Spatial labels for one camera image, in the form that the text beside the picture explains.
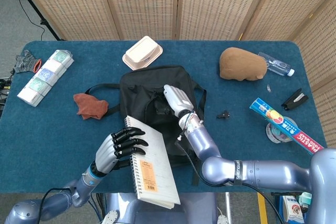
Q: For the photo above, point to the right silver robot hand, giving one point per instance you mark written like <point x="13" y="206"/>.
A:
<point x="178" y="100"/>

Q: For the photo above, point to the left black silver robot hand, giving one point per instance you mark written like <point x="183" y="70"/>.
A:
<point x="106" y="153"/>

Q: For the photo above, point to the black fabric backpack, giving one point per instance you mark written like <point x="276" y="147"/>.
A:
<point x="141" y="93"/>

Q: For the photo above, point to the spiral notebook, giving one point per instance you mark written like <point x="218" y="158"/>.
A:
<point x="155" y="155"/>

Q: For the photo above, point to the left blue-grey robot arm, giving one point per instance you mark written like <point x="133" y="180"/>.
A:
<point x="52" y="203"/>

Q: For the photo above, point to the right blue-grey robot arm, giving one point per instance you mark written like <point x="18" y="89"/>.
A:
<point x="262" y="171"/>

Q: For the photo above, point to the small black staple remover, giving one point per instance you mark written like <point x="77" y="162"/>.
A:
<point x="224" y="115"/>

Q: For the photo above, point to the rust brown cloth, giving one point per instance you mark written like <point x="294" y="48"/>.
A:
<point x="90" y="106"/>

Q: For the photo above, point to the blue carpet table cover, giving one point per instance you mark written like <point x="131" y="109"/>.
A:
<point x="52" y="140"/>

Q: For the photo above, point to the beige takeout food box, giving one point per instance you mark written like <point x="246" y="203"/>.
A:
<point x="141" y="52"/>

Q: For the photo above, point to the brown plush animal toy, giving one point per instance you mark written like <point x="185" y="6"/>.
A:
<point x="241" y="62"/>

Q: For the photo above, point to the blue-grey robot torso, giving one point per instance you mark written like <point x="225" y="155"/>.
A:
<point x="157" y="214"/>

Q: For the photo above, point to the small metal paper clip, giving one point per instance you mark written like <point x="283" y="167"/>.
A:
<point x="268" y="88"/>

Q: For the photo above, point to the white tissue multipack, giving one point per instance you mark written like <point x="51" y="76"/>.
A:
<point x="44" y="77"/>

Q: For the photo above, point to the clear tape roll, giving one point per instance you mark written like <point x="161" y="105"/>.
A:
<point x="273" y="133"/>

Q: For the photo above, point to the woven rattan folding screen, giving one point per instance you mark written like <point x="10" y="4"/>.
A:
<point x="144" y="3"/>

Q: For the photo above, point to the clear plastic water bottle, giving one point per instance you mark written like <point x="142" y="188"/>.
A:
<point x="278" y="65"/>

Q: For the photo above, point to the blue plastic wrap box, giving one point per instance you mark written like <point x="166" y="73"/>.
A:
<point x="286" y="127"/>

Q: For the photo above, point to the black stapler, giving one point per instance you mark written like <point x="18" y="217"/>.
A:
<point x="294" y="100"/>

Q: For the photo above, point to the grey knit work glove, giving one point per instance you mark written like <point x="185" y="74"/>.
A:
<point x="25" y="62"/>

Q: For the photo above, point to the black tripod stand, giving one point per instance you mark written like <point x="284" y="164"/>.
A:
<point x="34" y="6"/>

